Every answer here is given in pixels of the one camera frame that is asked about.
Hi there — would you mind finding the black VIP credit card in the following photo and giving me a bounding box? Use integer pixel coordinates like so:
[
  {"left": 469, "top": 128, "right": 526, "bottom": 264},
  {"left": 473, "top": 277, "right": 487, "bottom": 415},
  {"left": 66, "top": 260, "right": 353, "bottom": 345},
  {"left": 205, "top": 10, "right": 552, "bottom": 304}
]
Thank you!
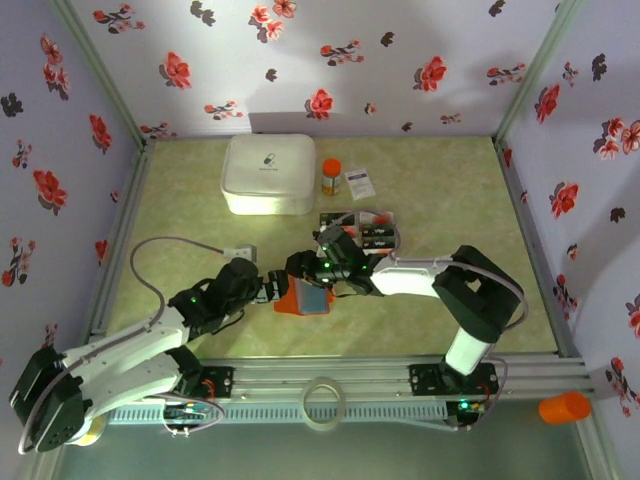
[
  {"left": 319, "top": 211, "right": 359, "bottom": 228},
  {"left": 360, "top": 237, "right": 402, "bottom": 255},
  {"left": 359, "top": 224, "right": 399, "bottom": 240}
]

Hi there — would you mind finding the orange card holder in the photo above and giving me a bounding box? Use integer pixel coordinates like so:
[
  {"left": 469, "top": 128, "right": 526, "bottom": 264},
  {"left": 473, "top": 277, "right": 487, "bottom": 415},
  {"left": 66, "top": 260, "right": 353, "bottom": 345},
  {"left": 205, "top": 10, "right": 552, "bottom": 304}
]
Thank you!
[{"left": 272, "top": 277, "right": 335, "bottom": 319}]

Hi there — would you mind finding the white paper packet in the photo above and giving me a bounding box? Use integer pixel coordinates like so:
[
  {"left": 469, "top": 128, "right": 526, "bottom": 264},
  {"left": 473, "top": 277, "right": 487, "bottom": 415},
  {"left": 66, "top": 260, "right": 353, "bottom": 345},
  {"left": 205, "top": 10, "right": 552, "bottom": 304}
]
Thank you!
[{"left": 343, "top": 168, "right": 377, "bottom": 202}]

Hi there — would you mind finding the orange capped pill bottle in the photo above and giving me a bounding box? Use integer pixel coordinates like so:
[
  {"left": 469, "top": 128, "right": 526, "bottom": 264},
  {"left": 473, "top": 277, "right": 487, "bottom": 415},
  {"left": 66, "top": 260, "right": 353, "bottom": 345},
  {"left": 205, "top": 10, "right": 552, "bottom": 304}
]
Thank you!
[{"left": 321, "top": 158, "right": 343, "bottom": 197}]

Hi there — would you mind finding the white medicine case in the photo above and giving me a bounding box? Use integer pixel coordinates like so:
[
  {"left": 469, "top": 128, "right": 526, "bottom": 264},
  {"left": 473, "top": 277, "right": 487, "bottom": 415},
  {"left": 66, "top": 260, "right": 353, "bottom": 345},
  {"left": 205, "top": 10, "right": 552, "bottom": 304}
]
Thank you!
[{"left": 220, "top": 133, "right": 317, "bottom": 217}]

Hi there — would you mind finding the small green circuit board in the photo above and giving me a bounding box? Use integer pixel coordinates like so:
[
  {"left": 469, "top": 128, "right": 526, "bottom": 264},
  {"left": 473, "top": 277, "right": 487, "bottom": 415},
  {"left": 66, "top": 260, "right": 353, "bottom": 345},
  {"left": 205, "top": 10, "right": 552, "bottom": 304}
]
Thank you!
[{"left": 167, "top": 403, "right": 211, "bottom": 421}]

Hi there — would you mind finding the clear tape roll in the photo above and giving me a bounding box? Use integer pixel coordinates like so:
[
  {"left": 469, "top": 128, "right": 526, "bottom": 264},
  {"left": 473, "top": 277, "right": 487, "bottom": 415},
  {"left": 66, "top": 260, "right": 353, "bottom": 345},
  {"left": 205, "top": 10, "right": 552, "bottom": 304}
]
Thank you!
[{"left": 302, "top": 377, "right": 347, "bottom": 431}]

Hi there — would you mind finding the small black controller board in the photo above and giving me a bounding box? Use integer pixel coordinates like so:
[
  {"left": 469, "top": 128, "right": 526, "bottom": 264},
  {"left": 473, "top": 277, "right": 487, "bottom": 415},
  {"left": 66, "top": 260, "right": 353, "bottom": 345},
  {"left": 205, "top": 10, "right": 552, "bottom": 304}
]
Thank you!
[{"left": 447, "top": 398, "right": 489, "bottom": 430}]

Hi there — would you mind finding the orange plastic cup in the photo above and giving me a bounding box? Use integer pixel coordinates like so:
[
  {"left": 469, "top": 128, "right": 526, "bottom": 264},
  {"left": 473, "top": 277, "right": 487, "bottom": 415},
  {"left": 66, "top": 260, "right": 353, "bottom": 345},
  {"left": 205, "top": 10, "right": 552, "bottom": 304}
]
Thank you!
[{"left": 538, "top": 392, "right": 592, "bottom": 425}]

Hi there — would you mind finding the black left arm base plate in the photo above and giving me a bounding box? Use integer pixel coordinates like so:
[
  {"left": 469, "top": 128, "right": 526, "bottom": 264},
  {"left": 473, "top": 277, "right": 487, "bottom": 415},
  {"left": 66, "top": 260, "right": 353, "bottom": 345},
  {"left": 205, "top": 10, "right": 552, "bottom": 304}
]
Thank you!
[{"left": 169, "top": 364, "right": 236, "bottom": 401}]

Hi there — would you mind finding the lilac left arm cable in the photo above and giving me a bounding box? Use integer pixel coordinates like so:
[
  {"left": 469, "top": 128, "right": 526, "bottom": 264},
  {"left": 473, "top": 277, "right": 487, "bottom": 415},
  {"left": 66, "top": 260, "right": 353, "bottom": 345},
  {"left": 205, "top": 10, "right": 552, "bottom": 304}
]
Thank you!
[{"left": 17, "top": 237, "right": 229, "bottom": 456}]

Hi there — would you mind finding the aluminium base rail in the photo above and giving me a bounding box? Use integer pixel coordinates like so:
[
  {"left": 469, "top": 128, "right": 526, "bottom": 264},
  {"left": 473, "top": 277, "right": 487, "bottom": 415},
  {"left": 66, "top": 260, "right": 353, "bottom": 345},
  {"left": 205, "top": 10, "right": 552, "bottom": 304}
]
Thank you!
[{"left": 87, "top": 353, "right": 601, "bottom": 401}]

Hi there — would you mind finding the lilac wire loop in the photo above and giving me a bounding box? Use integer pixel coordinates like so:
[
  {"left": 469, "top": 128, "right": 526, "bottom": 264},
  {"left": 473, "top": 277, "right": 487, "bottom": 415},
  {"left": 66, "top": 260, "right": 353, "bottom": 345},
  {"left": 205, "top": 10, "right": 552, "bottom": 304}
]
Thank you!
[{"left": 159, "top": 392, "right": 227, "bottom": 437}]

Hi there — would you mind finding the aluminium frame side rail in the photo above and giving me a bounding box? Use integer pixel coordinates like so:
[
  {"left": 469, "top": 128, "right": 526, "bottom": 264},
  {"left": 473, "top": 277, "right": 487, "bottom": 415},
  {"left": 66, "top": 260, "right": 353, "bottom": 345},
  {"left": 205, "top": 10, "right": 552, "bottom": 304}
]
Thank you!
[
  {"left": 493, "top": 139, "right": 586, "bottom": 359},
  {"left": 87, "top": 142, "right": 157, "bottom": 346}
]

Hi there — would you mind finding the white slotted cable duct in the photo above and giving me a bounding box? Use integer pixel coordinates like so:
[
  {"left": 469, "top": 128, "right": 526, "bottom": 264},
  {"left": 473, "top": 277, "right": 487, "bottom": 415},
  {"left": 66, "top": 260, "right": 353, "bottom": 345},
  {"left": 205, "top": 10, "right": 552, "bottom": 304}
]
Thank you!
[{"left": 107, "top": 402, "right": 449, "bottom": 426}]

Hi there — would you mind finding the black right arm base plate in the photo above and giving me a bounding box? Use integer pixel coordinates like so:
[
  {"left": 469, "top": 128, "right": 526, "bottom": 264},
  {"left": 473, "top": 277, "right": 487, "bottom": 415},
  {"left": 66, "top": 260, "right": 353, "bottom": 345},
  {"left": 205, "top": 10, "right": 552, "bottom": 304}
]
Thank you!
[{"left": 408, "top": 362, "right": 501, "bottom": 401}]

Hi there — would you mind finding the aluminium frame post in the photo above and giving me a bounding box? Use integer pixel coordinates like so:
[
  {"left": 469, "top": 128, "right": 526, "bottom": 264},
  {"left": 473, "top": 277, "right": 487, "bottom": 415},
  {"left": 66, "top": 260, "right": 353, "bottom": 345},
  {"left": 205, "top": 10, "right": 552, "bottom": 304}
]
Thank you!
[
  {"left": 492, "top": 0, "right": 584, "bottom": 146},
  {"left": 574, "top": 397, "right": 619, "bottom": 480},
  {"left": 12, "top": 444, "right": 69, "bottom": 480}
]

